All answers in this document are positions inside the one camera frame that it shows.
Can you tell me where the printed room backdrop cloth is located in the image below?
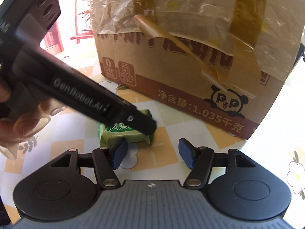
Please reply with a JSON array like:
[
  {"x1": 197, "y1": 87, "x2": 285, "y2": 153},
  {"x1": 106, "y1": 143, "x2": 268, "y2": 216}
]
[{"x1": 40, "y1": 0, "x2": 93, "y2": 55}]

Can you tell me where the cardboard box with plastic liner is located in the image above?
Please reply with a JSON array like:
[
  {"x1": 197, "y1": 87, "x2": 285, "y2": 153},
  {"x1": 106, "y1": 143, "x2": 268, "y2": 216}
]
[{"x1": 91, "y1": 0, "x2": 304, "y2": 139}]

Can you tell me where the green pineapple cake packet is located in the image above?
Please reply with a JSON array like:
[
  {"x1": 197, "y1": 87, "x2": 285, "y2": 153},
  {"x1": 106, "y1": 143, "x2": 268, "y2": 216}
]
[{"x1": 98, "y1": 123, "x2": 153, "y2": 148}]

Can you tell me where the person's left hand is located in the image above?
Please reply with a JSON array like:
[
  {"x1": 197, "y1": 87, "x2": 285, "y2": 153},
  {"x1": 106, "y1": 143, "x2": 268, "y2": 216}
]
[{"x1": 0, "y1": 81, "x2": 69, "y2": 160}]

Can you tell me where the checkered floral tablecloth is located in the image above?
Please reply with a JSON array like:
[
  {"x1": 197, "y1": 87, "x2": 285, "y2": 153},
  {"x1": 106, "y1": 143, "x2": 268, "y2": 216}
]
[{"x1": 0, "y1": 52, "x2": 305, "y2": 224}]

